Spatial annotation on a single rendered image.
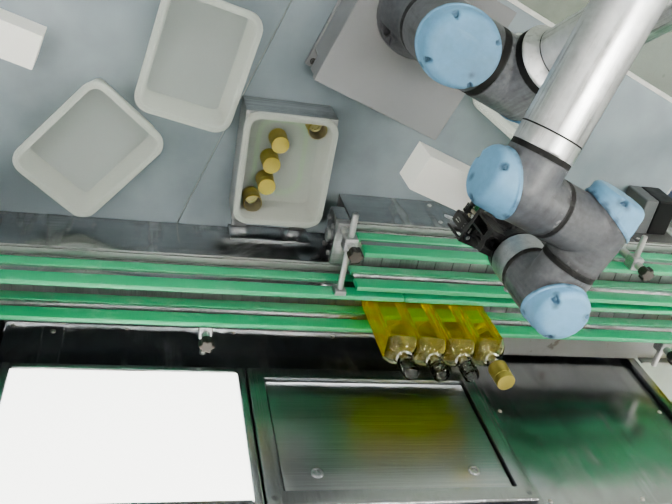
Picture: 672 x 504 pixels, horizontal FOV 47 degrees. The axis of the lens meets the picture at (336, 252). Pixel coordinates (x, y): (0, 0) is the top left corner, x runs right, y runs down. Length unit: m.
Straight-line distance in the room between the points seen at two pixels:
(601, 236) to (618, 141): 0.83
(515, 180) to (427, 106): 0.59
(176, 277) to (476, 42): 0.67
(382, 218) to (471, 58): 0.45
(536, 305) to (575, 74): 0.28
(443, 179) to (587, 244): 0.33
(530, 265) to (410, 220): 0.56
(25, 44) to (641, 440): 1.37
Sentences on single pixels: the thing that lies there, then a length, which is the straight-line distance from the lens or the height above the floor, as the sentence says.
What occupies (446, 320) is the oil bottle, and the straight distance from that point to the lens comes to 1.48.
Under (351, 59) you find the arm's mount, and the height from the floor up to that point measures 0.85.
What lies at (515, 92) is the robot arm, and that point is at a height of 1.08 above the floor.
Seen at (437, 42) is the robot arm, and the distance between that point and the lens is 1.16.
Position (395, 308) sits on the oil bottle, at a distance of 1.47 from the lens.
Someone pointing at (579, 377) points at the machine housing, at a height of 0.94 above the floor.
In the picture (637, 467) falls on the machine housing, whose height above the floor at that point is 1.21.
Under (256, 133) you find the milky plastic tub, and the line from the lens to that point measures 1.48.
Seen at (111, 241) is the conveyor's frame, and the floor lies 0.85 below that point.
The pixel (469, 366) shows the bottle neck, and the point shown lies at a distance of 1.41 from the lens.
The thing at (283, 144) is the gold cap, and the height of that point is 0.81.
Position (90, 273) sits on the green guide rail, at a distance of 1.42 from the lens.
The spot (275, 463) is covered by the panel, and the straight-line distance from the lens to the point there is 1.31.
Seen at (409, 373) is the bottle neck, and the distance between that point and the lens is 1.38.
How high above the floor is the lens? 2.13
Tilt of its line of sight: 57 degrees down
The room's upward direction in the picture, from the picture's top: 159 degrees clockwise
